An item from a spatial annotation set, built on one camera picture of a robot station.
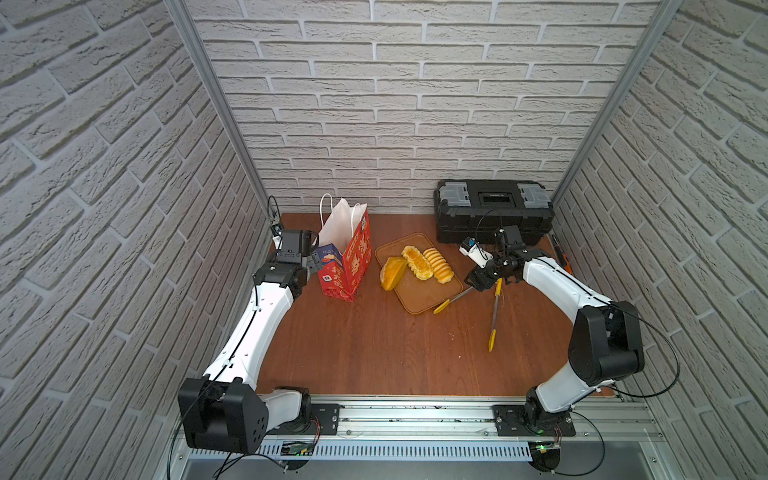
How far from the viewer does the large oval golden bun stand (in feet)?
3.01

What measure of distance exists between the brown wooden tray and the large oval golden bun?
44mm

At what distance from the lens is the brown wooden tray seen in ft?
3.19
